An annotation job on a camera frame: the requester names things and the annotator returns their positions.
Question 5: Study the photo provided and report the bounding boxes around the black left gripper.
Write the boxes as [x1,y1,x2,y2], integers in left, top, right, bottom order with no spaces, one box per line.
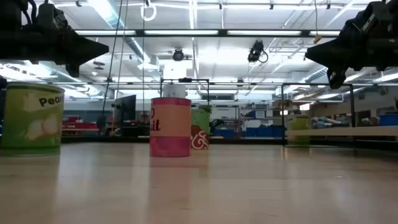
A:
[0,29,109,78]

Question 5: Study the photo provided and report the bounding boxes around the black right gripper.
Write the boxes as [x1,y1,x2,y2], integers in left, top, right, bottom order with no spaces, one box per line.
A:
[305,29,398,90]

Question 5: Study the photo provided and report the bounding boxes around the green can with fruit picture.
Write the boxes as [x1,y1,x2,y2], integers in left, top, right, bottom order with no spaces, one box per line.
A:
[286,114,311,147]

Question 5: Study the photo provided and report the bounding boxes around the green pear label can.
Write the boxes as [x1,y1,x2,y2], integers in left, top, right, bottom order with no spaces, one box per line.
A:
[1,82,65,149]

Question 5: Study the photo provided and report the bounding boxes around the pink and orange fruit can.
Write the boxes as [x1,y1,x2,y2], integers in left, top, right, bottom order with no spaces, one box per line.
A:
[149,97,192,158]

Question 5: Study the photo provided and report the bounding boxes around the green can with red swirl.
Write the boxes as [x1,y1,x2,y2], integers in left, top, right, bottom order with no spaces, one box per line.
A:
[190,107,211,151]

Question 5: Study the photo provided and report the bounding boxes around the wooden shelf board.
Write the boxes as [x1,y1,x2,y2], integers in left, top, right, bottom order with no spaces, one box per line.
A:
[285,126,398,137]

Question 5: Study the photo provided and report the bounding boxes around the black monitor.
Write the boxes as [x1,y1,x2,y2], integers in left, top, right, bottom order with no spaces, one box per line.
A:
[113,95,137,125]

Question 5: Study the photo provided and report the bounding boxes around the red storage bins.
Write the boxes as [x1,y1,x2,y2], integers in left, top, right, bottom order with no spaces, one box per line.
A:
[62,116,100,131]

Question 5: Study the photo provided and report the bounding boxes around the blue storage bin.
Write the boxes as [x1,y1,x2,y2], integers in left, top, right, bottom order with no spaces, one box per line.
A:
[379,114,398,127]
[245,126,285,138]

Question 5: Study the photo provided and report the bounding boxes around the white column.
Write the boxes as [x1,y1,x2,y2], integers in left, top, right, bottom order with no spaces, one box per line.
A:
[163,83,187,99]

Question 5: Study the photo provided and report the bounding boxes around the black LED light bar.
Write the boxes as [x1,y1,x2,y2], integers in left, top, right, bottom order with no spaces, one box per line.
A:
[74,29,341,38]

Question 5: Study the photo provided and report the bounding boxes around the black hanging cable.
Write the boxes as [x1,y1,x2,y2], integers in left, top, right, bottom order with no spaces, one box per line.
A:
[101,0,124,127]

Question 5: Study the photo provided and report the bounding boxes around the grey hanging cable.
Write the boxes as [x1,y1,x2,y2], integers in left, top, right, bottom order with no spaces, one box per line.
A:
[115,0,129,94]

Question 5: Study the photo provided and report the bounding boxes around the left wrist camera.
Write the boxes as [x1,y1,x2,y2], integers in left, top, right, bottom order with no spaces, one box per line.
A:
[37,2,68,31]

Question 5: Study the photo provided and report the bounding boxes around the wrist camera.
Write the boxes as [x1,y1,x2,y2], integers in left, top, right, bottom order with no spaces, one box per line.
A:
[343,2,379,34]
[37,2,68,31]

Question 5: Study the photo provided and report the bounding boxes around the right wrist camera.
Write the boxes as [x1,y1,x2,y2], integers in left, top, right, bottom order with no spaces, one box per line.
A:
[343,2,379,34]

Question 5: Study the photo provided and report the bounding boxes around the white cable ring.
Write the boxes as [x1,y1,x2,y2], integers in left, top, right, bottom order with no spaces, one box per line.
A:
[140,2,157,22]

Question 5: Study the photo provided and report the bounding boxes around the black camera with cable loop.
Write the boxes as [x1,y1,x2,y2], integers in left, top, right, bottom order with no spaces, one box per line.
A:
[247,39,269,65]

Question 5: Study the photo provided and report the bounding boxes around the black table rail frame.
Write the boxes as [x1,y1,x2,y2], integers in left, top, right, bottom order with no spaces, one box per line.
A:
[60,136,398,152]

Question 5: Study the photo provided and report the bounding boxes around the round black ceiling camera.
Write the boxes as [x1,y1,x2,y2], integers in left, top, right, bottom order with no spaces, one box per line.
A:
[172,48,186,62]

